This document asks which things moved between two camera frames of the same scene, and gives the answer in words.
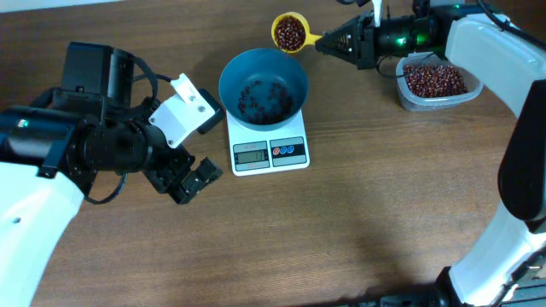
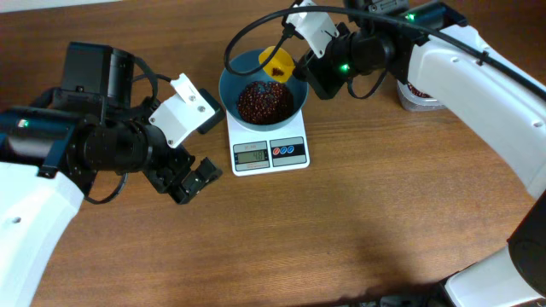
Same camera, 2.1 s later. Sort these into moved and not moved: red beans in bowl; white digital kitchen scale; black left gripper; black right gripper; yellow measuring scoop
Moved: black right gripper; yellow measuring scoop
Not moved: red beans in bowl; black left gripper; white digital kitchen scale
